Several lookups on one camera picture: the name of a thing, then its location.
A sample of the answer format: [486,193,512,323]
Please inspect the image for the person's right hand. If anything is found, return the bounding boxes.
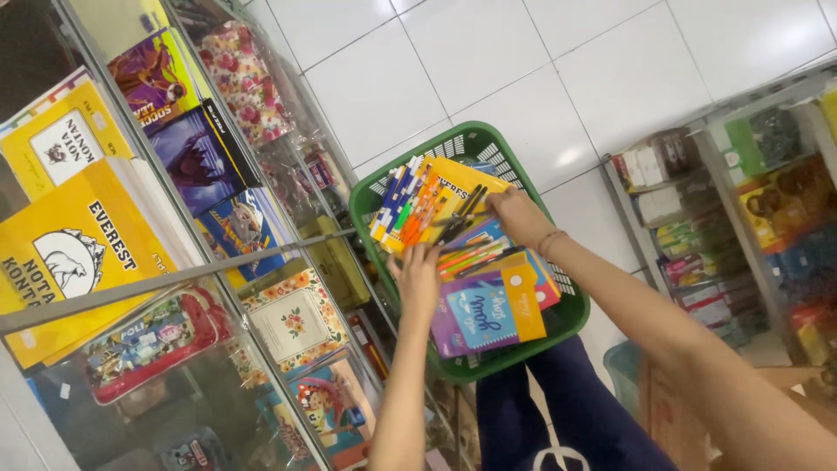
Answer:
[487,187,557,253]

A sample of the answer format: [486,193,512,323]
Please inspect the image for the person's left hand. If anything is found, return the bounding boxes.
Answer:
[386,243,443,322]

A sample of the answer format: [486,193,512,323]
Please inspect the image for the pack of black pens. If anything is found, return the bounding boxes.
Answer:
[433,186,490,247]

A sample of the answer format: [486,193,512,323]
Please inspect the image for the pack of orange pens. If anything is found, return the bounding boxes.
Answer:
[399,175,452,249]

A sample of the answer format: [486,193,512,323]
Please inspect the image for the pack of blue white pens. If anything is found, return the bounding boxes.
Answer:
[370,156,427,244]

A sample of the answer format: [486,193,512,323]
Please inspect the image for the pack of multicoloured pens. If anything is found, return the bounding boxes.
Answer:
[437,234,517,281]

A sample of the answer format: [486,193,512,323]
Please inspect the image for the purple blue notebook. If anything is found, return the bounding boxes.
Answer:
[430,280,524,359]

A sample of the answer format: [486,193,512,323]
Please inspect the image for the red blue notebook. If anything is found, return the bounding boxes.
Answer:
[451,219,562,311]

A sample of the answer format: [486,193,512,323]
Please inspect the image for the orange notebook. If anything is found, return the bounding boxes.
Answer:
[480,252,548,342]

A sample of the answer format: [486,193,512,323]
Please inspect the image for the green plastic basket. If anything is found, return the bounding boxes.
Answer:
[348,121,591,384]

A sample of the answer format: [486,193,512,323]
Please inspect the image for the floral bordered notebook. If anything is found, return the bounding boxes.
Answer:
[241,268,349,377]

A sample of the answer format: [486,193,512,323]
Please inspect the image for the blue cartoon car book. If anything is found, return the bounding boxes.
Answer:
[196,188,296,285]

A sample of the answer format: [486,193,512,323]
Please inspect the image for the pale blue plastic container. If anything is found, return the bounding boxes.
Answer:
[603,340,645,420]

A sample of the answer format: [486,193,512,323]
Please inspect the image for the glass display cabinet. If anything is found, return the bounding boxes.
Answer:
[0,0,459,471]

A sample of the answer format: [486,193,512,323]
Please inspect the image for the navy trousers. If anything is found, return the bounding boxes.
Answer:
[475,336,677,471]

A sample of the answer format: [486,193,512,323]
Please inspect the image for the glass stationery shelf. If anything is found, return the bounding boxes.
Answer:
[602,68,837,367]

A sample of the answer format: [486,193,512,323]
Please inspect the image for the dark blue book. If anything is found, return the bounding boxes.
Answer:
[145,98,262,217]

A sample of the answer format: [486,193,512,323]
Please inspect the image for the floral pouch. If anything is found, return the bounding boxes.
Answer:
[199,21,295,146]

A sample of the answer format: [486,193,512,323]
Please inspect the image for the red cartoon pencil case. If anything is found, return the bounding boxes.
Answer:
[82,287,231,406]

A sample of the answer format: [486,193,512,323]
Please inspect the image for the cardboard box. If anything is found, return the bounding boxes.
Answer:
[637,353,837,471]

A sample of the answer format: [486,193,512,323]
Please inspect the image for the purple soccer book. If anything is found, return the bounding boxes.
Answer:
[108,27,205,135]

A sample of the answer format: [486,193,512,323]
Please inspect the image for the large yellow receipt book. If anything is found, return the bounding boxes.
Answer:
[0,157,205,370]

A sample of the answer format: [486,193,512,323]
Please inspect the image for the small yellow receipt book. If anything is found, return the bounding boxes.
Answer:
[0,67,135,202]

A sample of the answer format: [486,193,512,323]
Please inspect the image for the thin wrist bracelet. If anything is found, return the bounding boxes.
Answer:
[538,229,568,259]

